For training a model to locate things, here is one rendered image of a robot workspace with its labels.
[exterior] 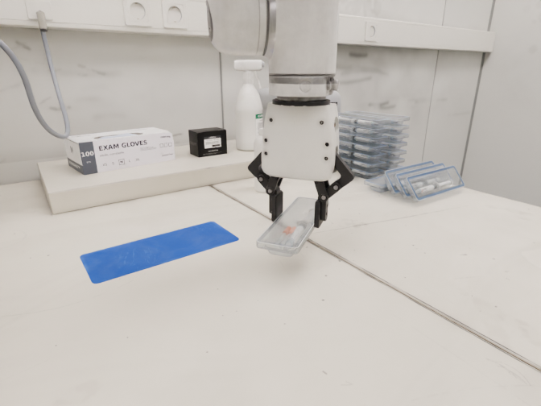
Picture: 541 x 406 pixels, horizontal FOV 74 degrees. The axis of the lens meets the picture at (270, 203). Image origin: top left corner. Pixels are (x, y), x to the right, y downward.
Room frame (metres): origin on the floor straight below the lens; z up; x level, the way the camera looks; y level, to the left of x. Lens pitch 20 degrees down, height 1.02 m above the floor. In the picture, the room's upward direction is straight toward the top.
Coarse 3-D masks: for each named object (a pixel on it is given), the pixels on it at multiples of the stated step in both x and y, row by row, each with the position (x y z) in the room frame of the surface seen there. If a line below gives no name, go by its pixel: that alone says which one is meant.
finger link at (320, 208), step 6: (330, 186) 0.46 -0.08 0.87; (336, 186) 0.46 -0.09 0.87; (330, 192) 0.46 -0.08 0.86; (336, 192) 0.46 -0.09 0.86; (318, 198) 0.47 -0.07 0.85; (318, 204) 0.46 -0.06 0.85; (324, 204) 0.46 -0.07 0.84; (318, 210) 0.46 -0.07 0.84; (324, 210) 0.46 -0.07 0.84; (318, 216) 0.46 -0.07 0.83; (324, 216) 0.46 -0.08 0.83; (318, 222) 0.46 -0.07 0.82
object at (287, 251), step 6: (312, 228) 0.45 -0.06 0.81; (306, 234) 0.43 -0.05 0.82; (306, 240) 0.42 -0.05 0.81; (258, 246) 0.41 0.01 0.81; (264, 246) 0.40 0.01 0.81; (270, 246) 0.40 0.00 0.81; (276, 246) 0.40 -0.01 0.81; (282, 246) 0.39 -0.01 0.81; (288, 246) 0.39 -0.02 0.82; (300, 246) 0.40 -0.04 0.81; (270, 252) 0.41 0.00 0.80; (276, 252) 0.41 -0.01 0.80; (282, 252) 0.41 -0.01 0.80; (288, 252) 0.39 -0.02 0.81; (294, 252) 0.39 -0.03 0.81
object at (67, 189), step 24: (48, 168) 0.84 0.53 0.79; (72, 168) 0.84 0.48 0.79; (144, 168) 0.84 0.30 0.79; (168, 168) 0.84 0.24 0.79; (192, 168) 0.84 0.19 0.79; (216, 168) 0.86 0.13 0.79; (240, 168) 0.90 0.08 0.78; (48, 192) 0.66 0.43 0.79; (72, 192) 0.68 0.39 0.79; (96, 192) 0.70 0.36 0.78; (120, 192) 0.73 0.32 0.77; (144, 192) 0.76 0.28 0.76; (168, 192) 0.79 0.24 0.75
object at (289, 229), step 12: (300, 204) 0.54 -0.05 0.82; (312, 204) 0.54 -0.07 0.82; (288, 216) 0.49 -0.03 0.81; (300, 216) 0.49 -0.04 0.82; (312, 216) 0.49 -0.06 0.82; (276, 228) 0.45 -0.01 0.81; (288, 228) 0.45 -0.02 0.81; (300, 228) 0.45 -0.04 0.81; (264, 240) 0.41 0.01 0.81; (276, 240) 0.41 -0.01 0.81; (288, 240) 0.41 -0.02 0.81; (300, 240) 0.41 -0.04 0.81
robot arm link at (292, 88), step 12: (276, 84) 0.46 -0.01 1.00; (288, 84) 0.45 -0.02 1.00; (300, 84) 0.44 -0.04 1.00; (312, 84) 0.44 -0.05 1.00; (324, 84) 0.45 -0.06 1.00; (336, 84) 0.47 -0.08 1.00; (288, 96) 0.45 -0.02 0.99; (300, 96) 0.44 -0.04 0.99; (312, 96) 0.44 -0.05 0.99; (324, 96) 0.45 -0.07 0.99
